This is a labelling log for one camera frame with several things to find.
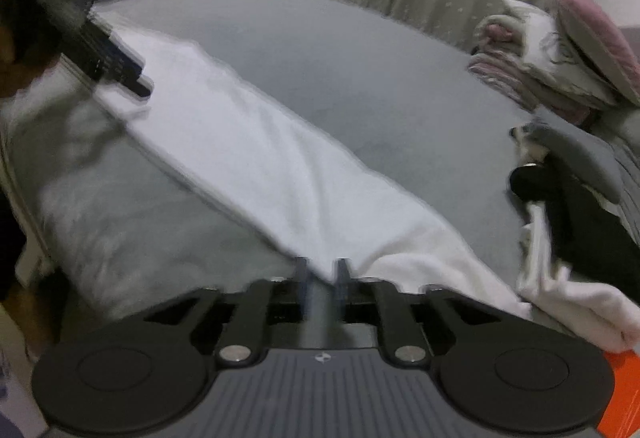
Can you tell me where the pink grey pillow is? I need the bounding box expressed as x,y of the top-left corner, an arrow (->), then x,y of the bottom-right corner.
542,0 -> 640,108

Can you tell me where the folded pink white quilt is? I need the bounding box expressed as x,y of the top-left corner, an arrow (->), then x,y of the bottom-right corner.
467,0 -> 621,124

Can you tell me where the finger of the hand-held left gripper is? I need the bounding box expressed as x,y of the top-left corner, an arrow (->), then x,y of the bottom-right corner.
62,15 -> 153,100

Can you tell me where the grey bed blanket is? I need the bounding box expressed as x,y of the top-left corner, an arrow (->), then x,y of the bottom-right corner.
0,0 -> 640,349

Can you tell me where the white folded garment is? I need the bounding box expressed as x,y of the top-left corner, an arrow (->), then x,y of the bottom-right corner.
517,203 -> 640,354

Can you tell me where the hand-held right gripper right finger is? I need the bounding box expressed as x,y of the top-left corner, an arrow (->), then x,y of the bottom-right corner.
334,258 -> 503,365

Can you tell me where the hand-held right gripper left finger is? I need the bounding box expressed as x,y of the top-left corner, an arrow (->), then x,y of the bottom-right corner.
142,257 -> 311,365

